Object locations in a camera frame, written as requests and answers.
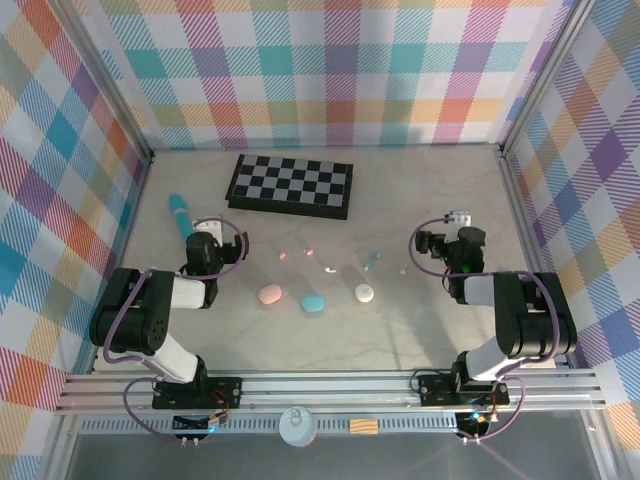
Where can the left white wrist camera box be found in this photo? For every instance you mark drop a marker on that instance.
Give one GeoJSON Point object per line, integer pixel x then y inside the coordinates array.
{"type": "Point", "coordinates": [210, 226]}

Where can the aluminium side rail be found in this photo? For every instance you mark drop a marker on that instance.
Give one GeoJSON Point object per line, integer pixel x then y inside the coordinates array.
{"type": "Point", "coordinates": [132, 220]}
{"type": "Point", "coordinates": [520, 215]}

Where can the aluminium mounting rail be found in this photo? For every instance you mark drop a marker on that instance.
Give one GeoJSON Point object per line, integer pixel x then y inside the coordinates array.
{"type": "Point", "coordinates": [325, 390]}

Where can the pink earbud charging case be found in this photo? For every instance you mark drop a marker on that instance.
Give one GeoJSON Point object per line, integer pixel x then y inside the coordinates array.
{"type": "Point", "coordinates": [270, 294]}

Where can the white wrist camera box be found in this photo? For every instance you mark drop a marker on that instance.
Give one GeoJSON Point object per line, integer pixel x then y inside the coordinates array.
{"type": "Point", "coordinates": [460, 218]}
{"type": "Point", "coordinates": [210, 226]}

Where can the teal plastic pen tube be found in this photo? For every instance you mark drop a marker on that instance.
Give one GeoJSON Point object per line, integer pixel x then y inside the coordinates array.
{"type": "Point", "coordinates": [177, 210]}

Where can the small wooden block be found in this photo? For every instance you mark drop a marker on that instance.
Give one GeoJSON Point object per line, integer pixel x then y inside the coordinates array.
{"type": "Point", "coordinates": [364, 426]}

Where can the aluminium frame post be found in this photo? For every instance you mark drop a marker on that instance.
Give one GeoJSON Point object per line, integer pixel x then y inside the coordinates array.
{"type": "Point", "coordinates": [110, 80]}
{"type": "Point", "coordinates": [542, 75]}

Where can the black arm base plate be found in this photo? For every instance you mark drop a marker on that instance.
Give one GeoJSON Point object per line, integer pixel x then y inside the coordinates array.
{"type": "Point", "coordinates": [435, 390]}
{"type": "Point", "coordinates": [227, 392]}

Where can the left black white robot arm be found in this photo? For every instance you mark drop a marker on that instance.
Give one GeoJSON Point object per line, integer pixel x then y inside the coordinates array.
{"type": "Point", "coordinates": [150, 325]}

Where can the black grey folding chessboard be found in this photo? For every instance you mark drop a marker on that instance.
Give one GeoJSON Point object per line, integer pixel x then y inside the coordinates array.
{"type": "Point", "coordinates": [290, 182]}

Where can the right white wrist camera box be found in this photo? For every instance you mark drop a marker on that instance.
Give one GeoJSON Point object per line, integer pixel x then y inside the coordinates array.
{"type": "Point", "coordinates": [460, 218]}

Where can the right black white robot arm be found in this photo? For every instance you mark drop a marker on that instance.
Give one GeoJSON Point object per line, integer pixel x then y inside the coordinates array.
{"type": "Point", "coordinates": [530, 320]}

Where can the small controller board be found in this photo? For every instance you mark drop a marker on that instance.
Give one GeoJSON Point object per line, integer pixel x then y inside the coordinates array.
{"type": "Point", "coordinates": [215, 417]}
{"type": "Point", "coordinates": [475, 422]}

